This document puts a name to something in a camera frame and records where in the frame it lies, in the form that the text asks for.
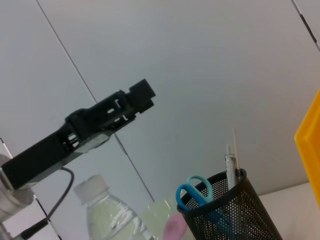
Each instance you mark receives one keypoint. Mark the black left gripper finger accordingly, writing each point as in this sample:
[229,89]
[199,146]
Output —
[143,90]
[145,106]

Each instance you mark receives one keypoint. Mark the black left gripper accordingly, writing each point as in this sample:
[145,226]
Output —
[62,147]

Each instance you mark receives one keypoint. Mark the clear water bottle green label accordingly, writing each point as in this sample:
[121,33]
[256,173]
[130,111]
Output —
[105,212]

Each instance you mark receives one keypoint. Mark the blue scissors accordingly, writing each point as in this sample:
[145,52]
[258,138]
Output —
[195,190]

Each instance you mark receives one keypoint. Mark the clear plastic ruler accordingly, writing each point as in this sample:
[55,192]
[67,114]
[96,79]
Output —
[235,147]

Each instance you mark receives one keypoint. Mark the silver ballpoint pen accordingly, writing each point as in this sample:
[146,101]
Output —
[230,167]

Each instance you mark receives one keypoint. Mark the pink toy peach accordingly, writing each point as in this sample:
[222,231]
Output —
[175,226]

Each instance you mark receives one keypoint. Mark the black mesh pen holder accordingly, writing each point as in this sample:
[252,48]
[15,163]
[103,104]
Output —
[230,212]

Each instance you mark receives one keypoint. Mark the green translucent plastic bowl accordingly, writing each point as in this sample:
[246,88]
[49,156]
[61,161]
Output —
[157,215]

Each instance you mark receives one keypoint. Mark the yellow plastic bin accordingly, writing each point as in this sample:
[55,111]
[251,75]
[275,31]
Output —
[308,155]

